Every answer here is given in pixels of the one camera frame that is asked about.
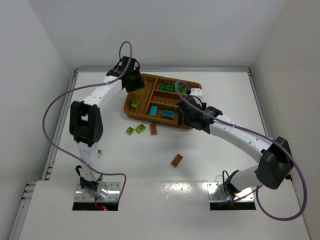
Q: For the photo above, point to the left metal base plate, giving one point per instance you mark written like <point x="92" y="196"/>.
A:
<point x="107" y="192"/>

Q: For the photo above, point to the brown lego brick lone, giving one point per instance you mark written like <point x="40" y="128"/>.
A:
<point x="177" y="159"/>

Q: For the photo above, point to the brown wicker divided basket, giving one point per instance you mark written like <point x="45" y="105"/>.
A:
<point x="152" y="96"/>

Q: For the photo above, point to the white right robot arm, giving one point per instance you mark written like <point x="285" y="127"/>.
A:
<point x="273" y="163"/>

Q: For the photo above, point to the dark green lego block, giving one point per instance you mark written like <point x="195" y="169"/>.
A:
<point x="171" y="88"/>

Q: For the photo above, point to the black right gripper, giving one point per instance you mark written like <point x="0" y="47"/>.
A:
<point x="185" y="110"/>

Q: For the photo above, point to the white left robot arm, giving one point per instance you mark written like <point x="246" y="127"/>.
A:
<point x="86" y="124"/>

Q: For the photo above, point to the cyan patterned round lego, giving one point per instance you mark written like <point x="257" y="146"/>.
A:
<point x="168" y="114"/>

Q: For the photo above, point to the green shiny lego brick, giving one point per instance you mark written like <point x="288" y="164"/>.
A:
<point x="164" y="87"/>

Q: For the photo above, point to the green lego plate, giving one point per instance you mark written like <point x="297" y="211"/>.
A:
<point x="184" y="91"/>

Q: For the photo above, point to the lime sloped lego brick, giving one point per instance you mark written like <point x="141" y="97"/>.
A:
<point x="140" y="128"/>

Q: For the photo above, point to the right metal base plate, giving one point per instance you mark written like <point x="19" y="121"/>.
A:
<point x="217" y="195"/>

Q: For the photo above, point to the brown lego brick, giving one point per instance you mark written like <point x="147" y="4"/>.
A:
<point x="153" y="129"/>

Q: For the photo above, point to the metal base plate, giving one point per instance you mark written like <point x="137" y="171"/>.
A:
<point x="107" y="192"/>
<point x="217" y="195"/>

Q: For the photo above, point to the cyan long lego brick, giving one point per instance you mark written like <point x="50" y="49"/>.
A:
<point x="153" y="111"/>

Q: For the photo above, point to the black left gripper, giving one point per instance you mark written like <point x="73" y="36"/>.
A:
<point x="135" y="82"/>

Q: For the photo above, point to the lime square lego brick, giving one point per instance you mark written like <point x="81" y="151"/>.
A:
<point x="130" y="131"/>

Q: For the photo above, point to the lime long lego brick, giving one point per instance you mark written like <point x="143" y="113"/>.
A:
<point x="140" y="90"/>

